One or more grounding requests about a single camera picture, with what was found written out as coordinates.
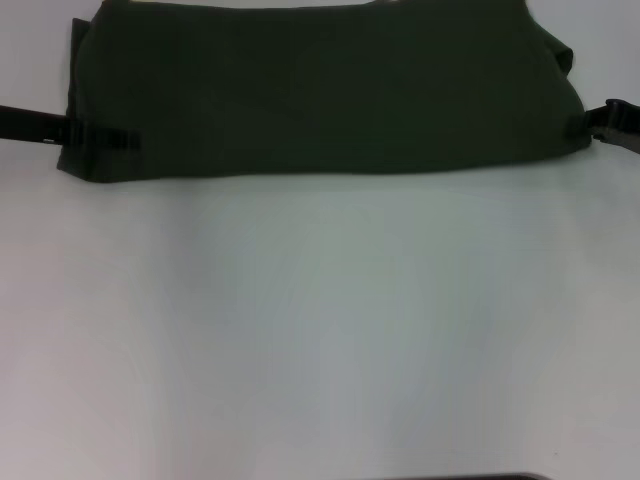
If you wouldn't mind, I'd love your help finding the dark green FREE t-shirt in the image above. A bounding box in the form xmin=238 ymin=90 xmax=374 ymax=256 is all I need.
xmin=55 ymin=0 xmax=594 ymax=184

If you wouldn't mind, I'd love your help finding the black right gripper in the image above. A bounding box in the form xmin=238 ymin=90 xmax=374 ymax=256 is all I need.
xmin=567 ymin=98 xmax=640 ymax=157

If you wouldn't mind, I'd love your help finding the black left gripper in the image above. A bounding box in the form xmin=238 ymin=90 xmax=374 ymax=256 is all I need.
xmin=0 ymin=104 xmax=144 ymax=152

